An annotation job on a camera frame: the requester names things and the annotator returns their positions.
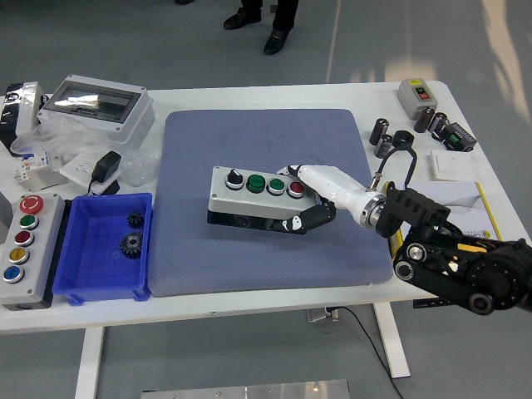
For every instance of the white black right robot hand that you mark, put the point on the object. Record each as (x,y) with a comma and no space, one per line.
(332,185)

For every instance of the grey four-button control box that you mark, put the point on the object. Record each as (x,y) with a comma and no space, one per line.
(249,203)

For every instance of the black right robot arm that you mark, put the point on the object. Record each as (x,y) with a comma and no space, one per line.
(494,278)

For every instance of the grey five-button control box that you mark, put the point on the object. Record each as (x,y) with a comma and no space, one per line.
(37,266)

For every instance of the black cylindrical capacitor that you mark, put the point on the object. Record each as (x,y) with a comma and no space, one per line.
(437,124)
(383,146)
(424,119)
(379,132)

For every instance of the black plastic nut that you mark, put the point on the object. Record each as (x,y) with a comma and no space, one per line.
(403,139)

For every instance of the grey-blue textured mat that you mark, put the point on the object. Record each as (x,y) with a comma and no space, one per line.
(249,266)

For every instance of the grey under-table control box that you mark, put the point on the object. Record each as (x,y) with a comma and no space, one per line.
(320,315)

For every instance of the yellow white cardboard box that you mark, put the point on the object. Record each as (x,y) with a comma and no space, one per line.
(465,199)

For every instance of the black green terminal module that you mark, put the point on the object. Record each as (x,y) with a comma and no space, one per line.
(459,137)

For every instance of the black table control panel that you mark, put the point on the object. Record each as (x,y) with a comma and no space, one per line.
(428,303)

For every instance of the person's left leg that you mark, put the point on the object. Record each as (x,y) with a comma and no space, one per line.
(276,41)

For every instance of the person's leg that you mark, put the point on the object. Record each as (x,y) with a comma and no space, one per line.
(276,41)
(241,18)

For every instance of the white table leg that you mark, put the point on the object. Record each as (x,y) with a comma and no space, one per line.
(392,341)
(89,361)

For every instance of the person's right leg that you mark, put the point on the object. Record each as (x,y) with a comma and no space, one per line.
(241,18)

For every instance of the small black bevel gear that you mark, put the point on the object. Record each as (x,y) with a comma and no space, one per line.
(135,220)

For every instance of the large black bevel gear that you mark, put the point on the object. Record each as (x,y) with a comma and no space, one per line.
(132,246)

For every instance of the silver metal floor plate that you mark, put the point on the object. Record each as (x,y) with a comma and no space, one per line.
(249,390)

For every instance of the black power adapter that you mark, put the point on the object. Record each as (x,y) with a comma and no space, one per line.
(106,166)

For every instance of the person's black shoe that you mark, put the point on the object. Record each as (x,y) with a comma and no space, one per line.
(183,1)

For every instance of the blue plastic bin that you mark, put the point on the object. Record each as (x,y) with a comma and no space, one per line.
(95,257)

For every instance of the clear plastic bag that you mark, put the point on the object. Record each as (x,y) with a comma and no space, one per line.
(75,137)

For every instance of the white circuit breaker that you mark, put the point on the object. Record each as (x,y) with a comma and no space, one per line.
(33,164)

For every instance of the black white wrapped device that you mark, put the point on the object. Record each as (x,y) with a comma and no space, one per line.
(25,108)

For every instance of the grey metal box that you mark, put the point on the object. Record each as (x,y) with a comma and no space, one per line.
(5,212)

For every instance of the grey two-button switch box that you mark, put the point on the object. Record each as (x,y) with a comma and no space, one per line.
(409,99)

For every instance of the white wall switch panel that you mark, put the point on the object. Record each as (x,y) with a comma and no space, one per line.
(453,166)

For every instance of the grey enclosure with clear lid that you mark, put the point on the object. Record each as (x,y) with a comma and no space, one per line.
(133,120)

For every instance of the white wall socket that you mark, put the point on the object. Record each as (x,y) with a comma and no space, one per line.
(77,168)

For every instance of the silver metal bracket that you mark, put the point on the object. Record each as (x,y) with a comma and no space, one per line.
(41,183)

